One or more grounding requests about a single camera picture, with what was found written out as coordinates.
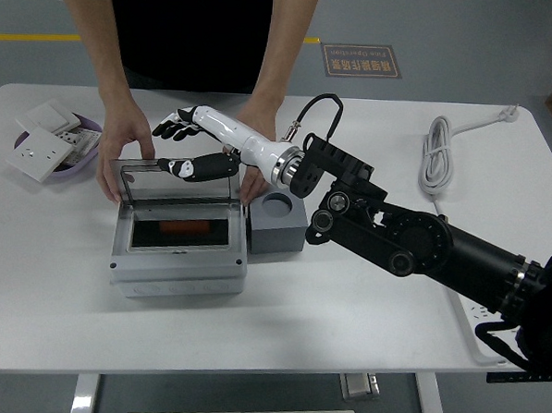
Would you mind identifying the person's left hand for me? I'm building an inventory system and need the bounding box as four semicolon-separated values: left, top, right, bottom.
229;103;280;208

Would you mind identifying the person's right hand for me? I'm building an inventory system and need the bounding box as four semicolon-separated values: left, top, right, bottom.
92;105;159;207

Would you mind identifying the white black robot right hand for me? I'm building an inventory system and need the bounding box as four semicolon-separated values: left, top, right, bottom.
149;102;290;189

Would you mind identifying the orange cylinder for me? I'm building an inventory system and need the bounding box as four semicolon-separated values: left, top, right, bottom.
158;217;213;237

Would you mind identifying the grey enclosure box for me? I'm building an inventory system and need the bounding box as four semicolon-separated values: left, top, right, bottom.
101;155;254;306

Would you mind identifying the grey cube with round hole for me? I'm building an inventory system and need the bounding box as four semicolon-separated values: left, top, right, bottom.
246;188;312;258

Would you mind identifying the white multi-hole socket panel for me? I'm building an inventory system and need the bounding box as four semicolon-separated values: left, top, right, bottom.
51;127;103;168

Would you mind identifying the purple tray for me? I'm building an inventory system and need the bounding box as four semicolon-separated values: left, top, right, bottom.
11;109;104;181

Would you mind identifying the person's torso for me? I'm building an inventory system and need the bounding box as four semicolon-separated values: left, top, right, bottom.
100;0;275;98

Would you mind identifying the brown floor sign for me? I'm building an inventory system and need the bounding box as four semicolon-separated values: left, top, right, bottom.
319;42;405;81

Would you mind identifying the white table leg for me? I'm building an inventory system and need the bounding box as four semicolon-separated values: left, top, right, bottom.
413;373;453;413
69;371;102;413

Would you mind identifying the white power strip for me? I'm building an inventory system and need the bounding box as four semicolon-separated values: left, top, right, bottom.
442;286;518;369

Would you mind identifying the white wall switch plate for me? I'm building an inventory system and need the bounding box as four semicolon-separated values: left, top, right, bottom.
14;96;84;137

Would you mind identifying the white wall socket plate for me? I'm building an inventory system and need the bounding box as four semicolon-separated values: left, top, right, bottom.
4;125;77;186

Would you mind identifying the white power cord with plug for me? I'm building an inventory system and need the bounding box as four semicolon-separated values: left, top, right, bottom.
416;99;523;225

